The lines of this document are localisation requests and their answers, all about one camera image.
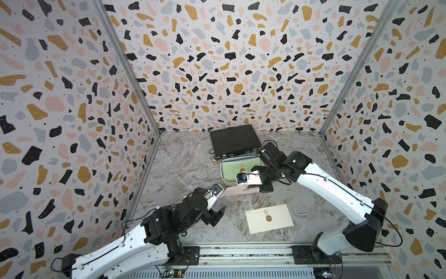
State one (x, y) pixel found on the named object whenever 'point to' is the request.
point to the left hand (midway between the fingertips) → (218, 199)
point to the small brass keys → (213, 158)
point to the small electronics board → (173, 273)
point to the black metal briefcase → (235, 142)
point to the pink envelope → (235, 190)
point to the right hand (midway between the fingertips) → (249, 182)
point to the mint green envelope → (230, 168)
